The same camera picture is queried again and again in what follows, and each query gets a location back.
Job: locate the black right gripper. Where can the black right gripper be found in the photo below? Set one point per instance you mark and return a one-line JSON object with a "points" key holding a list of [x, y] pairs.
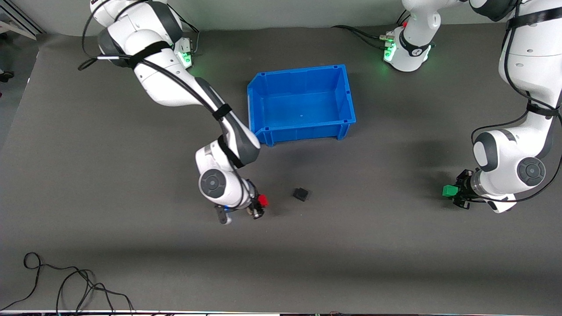
{"points": [[255, 203]]}

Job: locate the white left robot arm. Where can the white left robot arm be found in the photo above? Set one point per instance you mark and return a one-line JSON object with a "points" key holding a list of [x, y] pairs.
{"points": [[527, 52]]}

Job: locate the small green cube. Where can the small green cube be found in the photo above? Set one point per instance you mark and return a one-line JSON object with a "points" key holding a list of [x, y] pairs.
{"points": [[449, 191]]}

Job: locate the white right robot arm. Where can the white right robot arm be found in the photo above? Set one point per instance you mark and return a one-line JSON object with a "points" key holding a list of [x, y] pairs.
{"points": [[162, 87]]}

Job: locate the blue plastic storage bin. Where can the blue plastic storage bin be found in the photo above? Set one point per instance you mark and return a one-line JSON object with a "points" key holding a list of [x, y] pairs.
{"points": [[303, 101]]}

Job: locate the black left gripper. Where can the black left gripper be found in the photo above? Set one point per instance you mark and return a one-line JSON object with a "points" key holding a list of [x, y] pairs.
{"points": [[463, 187]]}

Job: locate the dark grey table mat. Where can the dark grey table mat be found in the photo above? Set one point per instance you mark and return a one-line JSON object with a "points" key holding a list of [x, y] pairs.
{"points": [[131, 175]]}

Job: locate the black caster wheel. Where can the black caster wheel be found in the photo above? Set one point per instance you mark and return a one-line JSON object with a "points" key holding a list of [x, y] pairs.
{"points": [[6, 76]]}

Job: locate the small black cube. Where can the small black cube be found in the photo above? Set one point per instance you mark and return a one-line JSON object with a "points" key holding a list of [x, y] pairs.
{"points": [[300, 194]]}

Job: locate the aluminium frame rail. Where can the aluminium frame rail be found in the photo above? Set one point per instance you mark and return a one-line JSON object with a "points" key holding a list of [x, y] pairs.
{"points": [[26, 25]]}

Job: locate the small red cube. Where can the small red cube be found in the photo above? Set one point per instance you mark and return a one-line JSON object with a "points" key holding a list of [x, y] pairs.
{"points": [[263, 200]]}

